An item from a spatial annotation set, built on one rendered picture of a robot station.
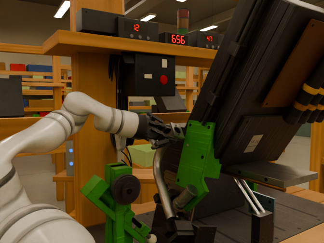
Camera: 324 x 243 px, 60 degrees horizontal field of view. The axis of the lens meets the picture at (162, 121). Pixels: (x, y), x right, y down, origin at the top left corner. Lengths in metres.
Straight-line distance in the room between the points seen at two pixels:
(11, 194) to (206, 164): 0.52
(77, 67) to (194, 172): 0.53
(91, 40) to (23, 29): 10.04
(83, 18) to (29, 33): 9.96
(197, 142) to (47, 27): 10.37
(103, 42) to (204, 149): 0.45
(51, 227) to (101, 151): 0.76
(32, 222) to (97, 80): 0.77
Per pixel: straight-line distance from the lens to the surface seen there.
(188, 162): 0.87
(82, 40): 0.91
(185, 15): 1.30
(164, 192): 0.88
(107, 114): 0.75
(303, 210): 1.29
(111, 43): 0.94
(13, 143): 0.54
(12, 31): 10.89
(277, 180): 0.81
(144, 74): 1.00
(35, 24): 11.01
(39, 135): 0.58
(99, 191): 0.70
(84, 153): 1.04
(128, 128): 0.78
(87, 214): 1.10
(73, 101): 0.72
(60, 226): 0.31
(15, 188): 0.51
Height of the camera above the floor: 1.34
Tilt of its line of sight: 5 degrees down
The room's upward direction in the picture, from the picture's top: straight up
